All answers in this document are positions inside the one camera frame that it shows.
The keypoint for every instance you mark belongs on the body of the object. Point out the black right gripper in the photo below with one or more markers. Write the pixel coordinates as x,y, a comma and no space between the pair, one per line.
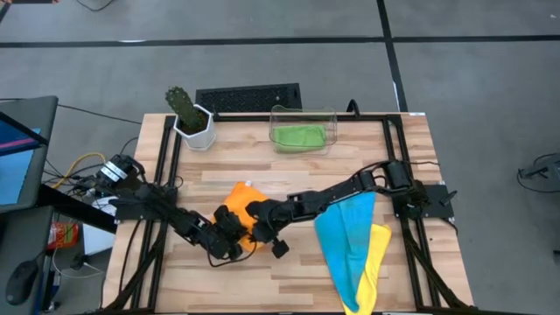
275,210

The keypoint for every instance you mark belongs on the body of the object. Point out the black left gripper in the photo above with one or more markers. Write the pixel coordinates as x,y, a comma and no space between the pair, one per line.
219,242

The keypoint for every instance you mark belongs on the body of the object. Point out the orange microfiber towel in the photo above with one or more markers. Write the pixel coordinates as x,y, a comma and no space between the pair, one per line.
240,197

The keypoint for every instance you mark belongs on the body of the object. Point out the blue microfiber towel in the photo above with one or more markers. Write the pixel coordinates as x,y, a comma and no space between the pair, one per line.
345,236

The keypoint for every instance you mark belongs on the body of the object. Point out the green microfiber towel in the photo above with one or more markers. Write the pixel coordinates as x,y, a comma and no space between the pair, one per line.
299,137

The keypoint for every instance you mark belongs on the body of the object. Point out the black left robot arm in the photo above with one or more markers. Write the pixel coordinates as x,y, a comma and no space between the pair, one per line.
153,197

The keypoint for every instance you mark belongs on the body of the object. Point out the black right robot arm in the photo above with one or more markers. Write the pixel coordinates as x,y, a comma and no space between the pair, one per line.
332,192

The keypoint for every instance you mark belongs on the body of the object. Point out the yellow microfiber towel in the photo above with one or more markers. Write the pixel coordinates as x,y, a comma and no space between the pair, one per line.
380,245

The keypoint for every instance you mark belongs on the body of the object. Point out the white hexagonal pot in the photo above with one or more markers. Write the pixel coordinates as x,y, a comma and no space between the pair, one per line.
199,140

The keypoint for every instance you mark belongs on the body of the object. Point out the green cactus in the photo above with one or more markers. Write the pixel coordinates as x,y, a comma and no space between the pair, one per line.
184,107

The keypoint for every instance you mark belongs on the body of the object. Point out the clear plastic bin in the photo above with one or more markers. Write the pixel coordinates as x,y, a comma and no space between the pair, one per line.
332,127

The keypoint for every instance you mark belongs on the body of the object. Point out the white box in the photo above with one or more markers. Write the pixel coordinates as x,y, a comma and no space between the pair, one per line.
94,238

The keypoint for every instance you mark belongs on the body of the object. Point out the black diagonal strut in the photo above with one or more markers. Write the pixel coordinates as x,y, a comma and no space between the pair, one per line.
74,207

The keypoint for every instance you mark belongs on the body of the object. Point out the orange snack bag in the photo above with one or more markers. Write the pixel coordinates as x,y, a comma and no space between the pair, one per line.
61,235

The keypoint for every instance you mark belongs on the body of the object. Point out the dark low desk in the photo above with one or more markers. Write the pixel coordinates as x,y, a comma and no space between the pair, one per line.
17,236

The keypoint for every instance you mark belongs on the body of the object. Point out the blue desk mat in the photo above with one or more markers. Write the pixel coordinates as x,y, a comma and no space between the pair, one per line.
15,179

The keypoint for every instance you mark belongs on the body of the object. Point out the black computer mouse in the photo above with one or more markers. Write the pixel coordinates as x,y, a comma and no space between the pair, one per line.
21,282

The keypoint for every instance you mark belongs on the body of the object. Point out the black computer monitor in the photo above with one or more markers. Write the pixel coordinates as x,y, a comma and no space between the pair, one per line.
26,131

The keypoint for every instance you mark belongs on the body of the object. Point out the black aluminium table frame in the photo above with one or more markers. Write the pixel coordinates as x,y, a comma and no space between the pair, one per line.
245,117

